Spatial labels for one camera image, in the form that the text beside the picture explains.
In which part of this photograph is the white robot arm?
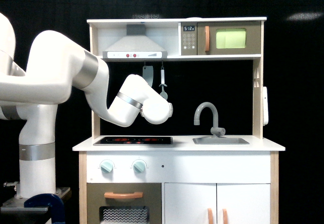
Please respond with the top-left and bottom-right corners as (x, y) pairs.
(1, 16), (173, 199)

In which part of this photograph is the grey toy faucet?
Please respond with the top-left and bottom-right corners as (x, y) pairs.
(193, 102), (226, 137)

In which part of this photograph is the toy pizza cutter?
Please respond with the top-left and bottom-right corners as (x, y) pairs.
(159, 66), (168, 100)

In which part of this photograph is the toy cleaver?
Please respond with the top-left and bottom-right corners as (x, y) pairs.
(142, 65), (154, 87)

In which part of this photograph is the toy range hood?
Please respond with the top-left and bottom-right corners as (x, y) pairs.
(103, 24), (168, 59)

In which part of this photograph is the grey toy sink basin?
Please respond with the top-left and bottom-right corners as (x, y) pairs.
(193, 137), (250, 145)

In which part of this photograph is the right mint stove knob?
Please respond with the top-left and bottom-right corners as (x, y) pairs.
(132, 159), (146, 173)

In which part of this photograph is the mint stove knob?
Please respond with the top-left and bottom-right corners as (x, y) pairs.
(100, 159), (114, 173)
(132, 159), (146, 173)

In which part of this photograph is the black toy stovetop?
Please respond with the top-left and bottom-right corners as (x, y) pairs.
(93, 136), (173, 146)

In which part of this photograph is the white toy kitchen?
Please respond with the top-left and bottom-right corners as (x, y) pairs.
(73, 17), (284, 223)

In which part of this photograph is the left mint stove knob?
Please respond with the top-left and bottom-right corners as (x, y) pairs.
(100, 159), (114, 173)

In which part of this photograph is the toy microwave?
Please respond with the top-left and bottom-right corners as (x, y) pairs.
(180, 21), (261, 55)

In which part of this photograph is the left white cabinet door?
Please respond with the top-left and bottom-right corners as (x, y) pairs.
(164, 183), (217, 223)

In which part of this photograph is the white cabinet door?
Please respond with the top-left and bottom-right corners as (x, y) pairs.
(217, 184), (270, 223)
(164, 183), (217, 223)

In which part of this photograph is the toy oven door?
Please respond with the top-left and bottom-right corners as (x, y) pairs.
(87, 183), (163, 223)

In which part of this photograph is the right white cabinet door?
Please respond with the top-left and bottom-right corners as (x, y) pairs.
(217, 184), (270, 223)

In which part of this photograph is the blue clamp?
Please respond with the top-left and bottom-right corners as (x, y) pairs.
(24, 194), (66, 224)

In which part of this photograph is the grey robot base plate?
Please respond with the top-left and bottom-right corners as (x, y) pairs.
(1, 187), (71, 223)

